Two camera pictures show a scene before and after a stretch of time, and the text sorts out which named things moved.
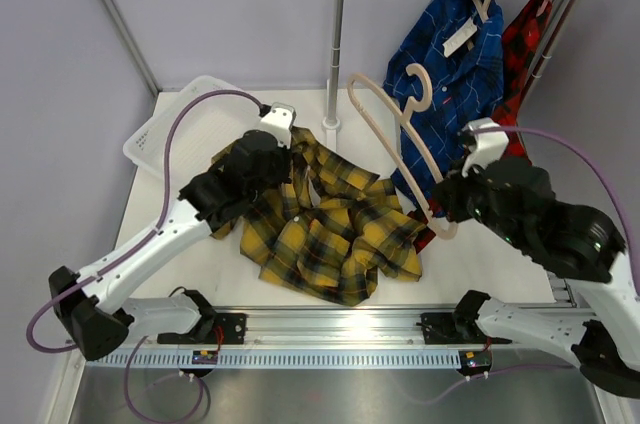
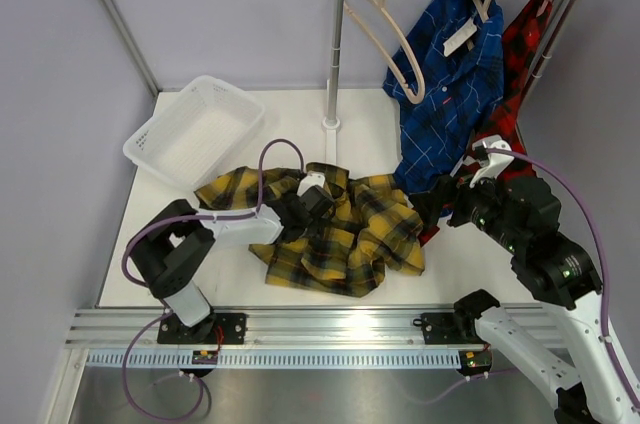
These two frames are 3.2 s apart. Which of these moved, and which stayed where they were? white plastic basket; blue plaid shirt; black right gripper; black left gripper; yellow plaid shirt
Moved: black left gripper; yellow plaid shirt
Stayed: white plastic basket; blue plaid shirt; black right gripper
